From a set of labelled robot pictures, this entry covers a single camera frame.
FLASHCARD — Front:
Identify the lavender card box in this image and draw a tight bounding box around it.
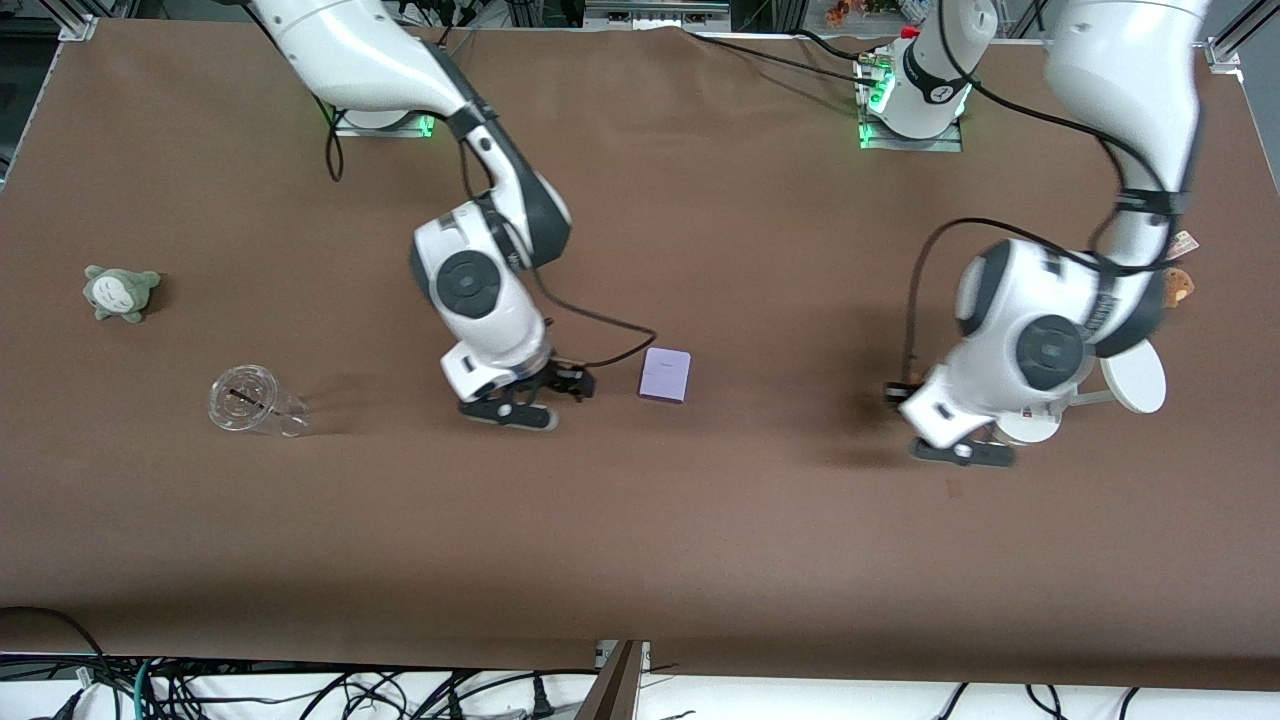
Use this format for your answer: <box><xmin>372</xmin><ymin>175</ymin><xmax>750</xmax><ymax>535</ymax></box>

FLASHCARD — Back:
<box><xmin>638</xmin><ymin>347</ymin><xmax>693</xmax><ymax>404</ymax></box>

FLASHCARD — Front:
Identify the clear plastic cup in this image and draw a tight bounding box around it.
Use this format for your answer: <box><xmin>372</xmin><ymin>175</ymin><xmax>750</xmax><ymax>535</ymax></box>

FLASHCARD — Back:
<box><xmin>207</xmin><ymin>364</ymin><xmax>312</xmax><ymax>438</ymax></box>

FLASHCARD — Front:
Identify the brown plush toy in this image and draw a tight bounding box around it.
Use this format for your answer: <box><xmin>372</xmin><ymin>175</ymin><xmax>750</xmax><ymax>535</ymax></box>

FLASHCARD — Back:
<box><xmin>1160</xmin><ymin>231</ymin><xmax>1200</xmax><ymax>307</ymax></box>

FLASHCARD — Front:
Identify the grey totoro plush toy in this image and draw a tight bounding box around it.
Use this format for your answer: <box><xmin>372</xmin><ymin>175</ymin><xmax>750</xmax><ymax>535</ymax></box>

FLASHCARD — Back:
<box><xmin>83</xmin><ymin>265</ymin><xmax>162</xmax><ymax>323</ymax></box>

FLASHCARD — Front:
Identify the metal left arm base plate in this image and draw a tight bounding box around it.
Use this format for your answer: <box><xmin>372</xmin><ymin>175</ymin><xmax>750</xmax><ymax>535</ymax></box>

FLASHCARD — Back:
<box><xmin>857</xmin><ymin>52</ymin><xmax>965</xmax><ymax>154</ymax></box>

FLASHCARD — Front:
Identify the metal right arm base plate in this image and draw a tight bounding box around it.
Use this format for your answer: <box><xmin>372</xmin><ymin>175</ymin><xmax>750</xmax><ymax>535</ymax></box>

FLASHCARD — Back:
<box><xmin>333</xmin><ymin>104</ymin><xmax>438</xmax><ymax>139</ymax></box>

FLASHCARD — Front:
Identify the wooden post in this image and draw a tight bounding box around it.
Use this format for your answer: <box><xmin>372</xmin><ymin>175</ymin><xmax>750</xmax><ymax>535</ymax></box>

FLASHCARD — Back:
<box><xmin>574</xmin><ymin>640</ymin><xmax>647</xmax><ymax>720</ymax></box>

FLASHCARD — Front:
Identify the black cable lying on table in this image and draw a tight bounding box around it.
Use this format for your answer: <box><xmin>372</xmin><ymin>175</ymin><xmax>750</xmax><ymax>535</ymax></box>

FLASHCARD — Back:
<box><xmin>684</xmin><ymin>27</ymin><xmax>883</xmax><ymax>87</ymax></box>

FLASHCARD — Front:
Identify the aluminium frame rail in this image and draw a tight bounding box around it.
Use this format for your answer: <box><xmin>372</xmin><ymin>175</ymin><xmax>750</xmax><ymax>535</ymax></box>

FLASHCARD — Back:
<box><xmin>584</xmin><ymin>0</ymin><xmax>733</xmax><ymax>28</ymax></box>

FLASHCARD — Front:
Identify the black looped floor cable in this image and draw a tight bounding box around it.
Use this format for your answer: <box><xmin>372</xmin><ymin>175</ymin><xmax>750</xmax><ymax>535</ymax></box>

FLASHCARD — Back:
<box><xmin>0</xmin><ymin>605</ymin><xmax>113</xmax><ymax>693</ymax></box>

